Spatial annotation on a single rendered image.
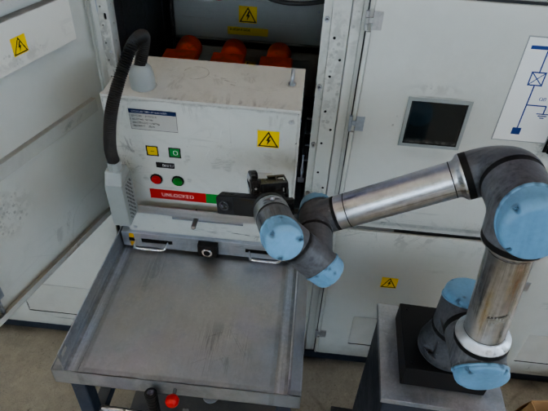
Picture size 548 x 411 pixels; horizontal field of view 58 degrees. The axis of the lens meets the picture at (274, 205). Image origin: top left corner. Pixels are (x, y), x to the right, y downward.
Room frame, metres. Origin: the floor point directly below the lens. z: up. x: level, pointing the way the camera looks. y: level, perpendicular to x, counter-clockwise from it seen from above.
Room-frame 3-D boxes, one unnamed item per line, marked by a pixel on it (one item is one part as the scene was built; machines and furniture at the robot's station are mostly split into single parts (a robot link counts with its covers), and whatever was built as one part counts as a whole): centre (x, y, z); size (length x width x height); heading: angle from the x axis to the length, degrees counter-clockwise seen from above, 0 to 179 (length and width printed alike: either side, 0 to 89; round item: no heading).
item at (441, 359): (0.81, -0.48, 0.87); 0.15 x 0.15 x 0.10
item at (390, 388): (0.83, -0.48, 0.74); 0.32 x 0.32 x 0.02; 84
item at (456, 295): (0.80, -0.48, 0.99); 0.13 x 0.12 x 0.14; 177
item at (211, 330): (0.99, 0.20, 0.80); 0.68 x 0.62 x 0.06; 177
